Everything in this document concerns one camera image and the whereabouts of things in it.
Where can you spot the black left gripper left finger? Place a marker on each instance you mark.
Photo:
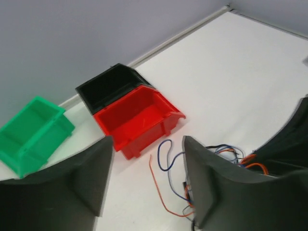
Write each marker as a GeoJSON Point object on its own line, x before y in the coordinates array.
{"type": "Point", "coordinates": [67, 196]}

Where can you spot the black plastic bin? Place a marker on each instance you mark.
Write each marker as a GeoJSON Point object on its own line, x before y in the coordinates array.
{"type": "Point", "coordinates": [109, 86]}

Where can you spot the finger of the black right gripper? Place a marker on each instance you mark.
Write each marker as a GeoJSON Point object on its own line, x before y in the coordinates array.
{"type": "Point", "coordinates": [287, 150]}

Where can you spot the green plastic bin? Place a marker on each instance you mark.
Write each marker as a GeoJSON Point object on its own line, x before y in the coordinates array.
{"type": "Point", "coordinates": [29, 139]}

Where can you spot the red plastic bin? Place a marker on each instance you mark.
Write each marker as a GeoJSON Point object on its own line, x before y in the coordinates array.
{"type": "Point", "coordinates": [137, 120]}

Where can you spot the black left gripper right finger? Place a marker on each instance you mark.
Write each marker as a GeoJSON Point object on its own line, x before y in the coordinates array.
{"type": "Point", "coordinates": [227, 197]}

